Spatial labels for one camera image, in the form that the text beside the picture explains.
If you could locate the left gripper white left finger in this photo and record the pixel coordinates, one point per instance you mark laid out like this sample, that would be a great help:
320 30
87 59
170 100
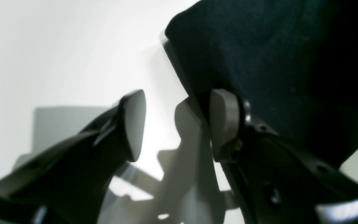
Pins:
67 183

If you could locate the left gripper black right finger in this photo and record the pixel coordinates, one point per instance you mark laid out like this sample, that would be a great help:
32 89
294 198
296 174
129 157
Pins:
274 180

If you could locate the black T-shirt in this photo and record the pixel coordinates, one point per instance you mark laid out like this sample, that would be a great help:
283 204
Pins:
295 61

